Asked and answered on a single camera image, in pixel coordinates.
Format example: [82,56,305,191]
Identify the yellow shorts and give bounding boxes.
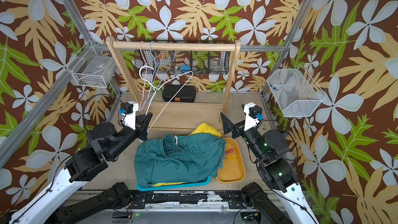
[191,123,222,137]

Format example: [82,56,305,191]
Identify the white wire hanger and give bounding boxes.
[139,65,194,134]

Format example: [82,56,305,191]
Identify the green shorts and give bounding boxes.
[134,133,227,188]

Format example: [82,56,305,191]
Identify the pink wire hanger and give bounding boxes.
[138,41,153,110]

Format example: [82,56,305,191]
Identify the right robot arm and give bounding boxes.
[220,113,318,224]

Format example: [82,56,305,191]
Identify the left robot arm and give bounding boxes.
[1,113,152,224]

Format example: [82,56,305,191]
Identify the yellow plastic tray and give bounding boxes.
[216,137,246,184]

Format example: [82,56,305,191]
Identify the black tool case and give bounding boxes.
[162,85,197,103]

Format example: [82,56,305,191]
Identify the teal plastic basket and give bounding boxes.
[136,176,211,191]

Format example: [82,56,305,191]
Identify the black mesh basket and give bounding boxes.
[132,49,230,75]

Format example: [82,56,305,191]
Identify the wooden clothes rack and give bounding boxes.
[105,36,242,134]

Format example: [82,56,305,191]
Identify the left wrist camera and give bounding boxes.
[118,101,139,130]

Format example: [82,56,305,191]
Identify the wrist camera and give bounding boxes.
[242,103,264,131]
[118,101,139,130]

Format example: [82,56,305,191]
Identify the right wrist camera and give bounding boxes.
[242,103,264,131]

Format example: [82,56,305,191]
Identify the black mounting rail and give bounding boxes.
[120,190,254,209]

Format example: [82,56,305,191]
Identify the white wire basket right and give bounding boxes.
[267,66,326,118]

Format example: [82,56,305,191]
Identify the white wire basket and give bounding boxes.
[267,66,326,118]
[69,41,117,88]

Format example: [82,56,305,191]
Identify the white wire basket left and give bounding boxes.
[69,41,117,88]

